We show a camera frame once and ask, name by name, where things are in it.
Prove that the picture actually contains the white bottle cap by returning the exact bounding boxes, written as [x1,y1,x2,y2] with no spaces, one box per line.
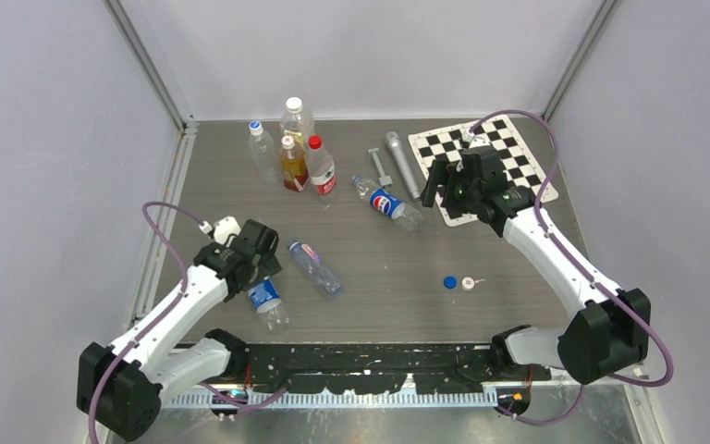
[460,277,476,290]

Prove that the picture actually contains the silver microphone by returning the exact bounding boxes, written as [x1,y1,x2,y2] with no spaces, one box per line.
[386,131,421,202]

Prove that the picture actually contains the blue bottle cap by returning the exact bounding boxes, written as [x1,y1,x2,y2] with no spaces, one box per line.
[443,276,458,290]

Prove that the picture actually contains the Pepsi label clear bottle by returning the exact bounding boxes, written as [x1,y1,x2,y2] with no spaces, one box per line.
[352,175,423,231]

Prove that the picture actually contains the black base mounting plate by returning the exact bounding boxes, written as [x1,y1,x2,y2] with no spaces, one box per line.
[206,343,551,395]

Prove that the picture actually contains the blue label clear bottle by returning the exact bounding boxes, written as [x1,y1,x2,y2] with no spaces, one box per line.
[247,278,289,331]

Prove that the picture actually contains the clear bottle pink label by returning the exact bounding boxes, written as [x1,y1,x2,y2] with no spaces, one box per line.
[288,240,344,299]

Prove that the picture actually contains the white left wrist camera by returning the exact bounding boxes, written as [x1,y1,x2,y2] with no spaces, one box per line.
[198,216,241,246]

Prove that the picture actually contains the amber liquid bottle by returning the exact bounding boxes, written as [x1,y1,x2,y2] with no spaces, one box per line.
[280,136,309,192]

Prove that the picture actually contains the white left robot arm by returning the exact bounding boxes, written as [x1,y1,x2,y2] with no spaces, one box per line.
[76,216,282,441]

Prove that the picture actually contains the tall white cap bottle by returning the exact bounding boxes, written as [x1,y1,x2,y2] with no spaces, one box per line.
[280,96,315,148]

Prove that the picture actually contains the red cap clear bottle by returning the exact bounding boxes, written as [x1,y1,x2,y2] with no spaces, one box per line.
[307,135,337,199]

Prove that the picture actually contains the blue white cap bottle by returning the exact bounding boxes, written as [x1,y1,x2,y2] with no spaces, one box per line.
[249,120,282,184]

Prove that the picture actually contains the black white chessboard mat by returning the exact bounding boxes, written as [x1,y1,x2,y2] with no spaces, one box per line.
[408,114,558,232]

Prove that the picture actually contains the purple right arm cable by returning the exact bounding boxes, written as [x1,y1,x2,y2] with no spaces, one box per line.
[466,109,675,389]

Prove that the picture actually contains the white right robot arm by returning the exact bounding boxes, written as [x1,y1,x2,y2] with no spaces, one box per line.
[421,146,651,385]

